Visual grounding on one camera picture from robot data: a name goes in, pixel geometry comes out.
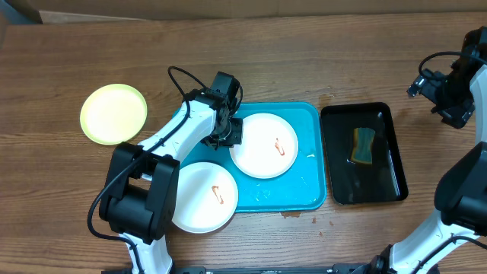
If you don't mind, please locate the white plate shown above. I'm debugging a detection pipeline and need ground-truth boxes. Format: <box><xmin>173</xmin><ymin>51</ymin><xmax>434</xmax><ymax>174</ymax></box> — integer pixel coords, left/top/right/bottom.
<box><xmin>172</xmin><ymin>162</ymin><xmax>239</xmax><ymax>234</ymax></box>
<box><xmin>229</xmin><ymin>113</ymin><xmax>298</xmax><ymax>179</ymax></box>

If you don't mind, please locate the green yellow sponge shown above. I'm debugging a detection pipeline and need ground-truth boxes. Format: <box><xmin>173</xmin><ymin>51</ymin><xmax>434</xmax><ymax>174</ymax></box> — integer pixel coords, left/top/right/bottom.
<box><xmin>350</xmin><ymin>127</ymin><xmax>376</xmax><ymax>164</ymax></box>

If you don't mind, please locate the yellow-green plate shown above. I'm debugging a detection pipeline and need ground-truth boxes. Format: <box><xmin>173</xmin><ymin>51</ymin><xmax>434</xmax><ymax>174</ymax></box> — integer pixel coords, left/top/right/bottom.
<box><xmin>80</xmin><ymin>84</ymin><xmax>148</xmax><ymax>145</ymax></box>

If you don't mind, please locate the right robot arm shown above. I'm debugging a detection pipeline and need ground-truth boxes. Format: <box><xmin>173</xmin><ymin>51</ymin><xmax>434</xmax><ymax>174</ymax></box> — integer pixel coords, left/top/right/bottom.
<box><xmin>356</xmin><ymin>27</ymin><xmax>486</xmax><ymax>273</ymax></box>

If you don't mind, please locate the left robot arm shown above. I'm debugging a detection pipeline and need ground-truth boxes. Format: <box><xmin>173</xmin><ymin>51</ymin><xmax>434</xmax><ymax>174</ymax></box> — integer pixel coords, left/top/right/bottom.
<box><xmin>87</xmin><ymin>72</ymin><xmax>243</xmax><ymax>273</ymax></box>

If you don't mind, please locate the black plastic tray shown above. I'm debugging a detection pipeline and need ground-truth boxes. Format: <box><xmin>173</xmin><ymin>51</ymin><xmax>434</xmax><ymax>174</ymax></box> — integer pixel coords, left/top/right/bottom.
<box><xmin>320</xmin><ymin>102</ymin><xmax>409</xmax><ymax>205</ymax></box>

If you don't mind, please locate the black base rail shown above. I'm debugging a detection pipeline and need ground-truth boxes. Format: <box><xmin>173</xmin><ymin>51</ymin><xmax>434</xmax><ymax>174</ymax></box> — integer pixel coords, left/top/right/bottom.
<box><xmin>101</xmin><ymin>262</ymin><xmax>442</xmax><ymax>274</ymax></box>

